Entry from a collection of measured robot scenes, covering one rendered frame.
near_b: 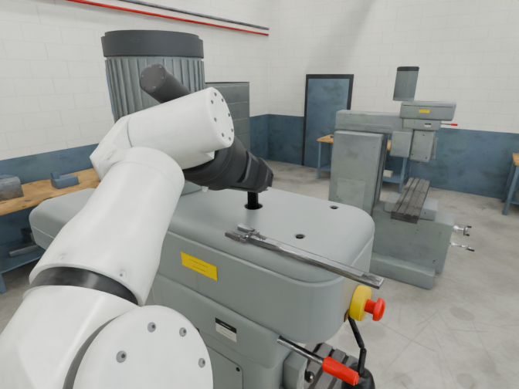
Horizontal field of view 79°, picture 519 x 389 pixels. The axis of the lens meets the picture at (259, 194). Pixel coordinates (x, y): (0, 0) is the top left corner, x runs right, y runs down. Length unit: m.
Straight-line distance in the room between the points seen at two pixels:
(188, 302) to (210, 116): 0.46
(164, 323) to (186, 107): 0.22
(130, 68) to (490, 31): 6.63
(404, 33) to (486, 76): 1.61
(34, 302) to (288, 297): 0.36
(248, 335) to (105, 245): 0.44
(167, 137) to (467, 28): 6.81
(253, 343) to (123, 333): 0.46
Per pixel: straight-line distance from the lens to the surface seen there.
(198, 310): 0.69
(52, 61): 4.98
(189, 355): 0.20
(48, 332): 0.20
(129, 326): 0.18
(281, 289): 0.50
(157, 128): 0.35
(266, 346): 0.61
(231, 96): 6.08
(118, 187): 0.26
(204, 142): 0.34
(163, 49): 0.66
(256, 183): 0.51
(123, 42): 0.67
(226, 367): 0.77
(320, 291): 0.48
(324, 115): 7.57
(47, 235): 1.24
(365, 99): 7.30
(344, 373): 0.57
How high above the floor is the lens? 2.13
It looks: 21 degrees down
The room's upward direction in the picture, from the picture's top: straight up
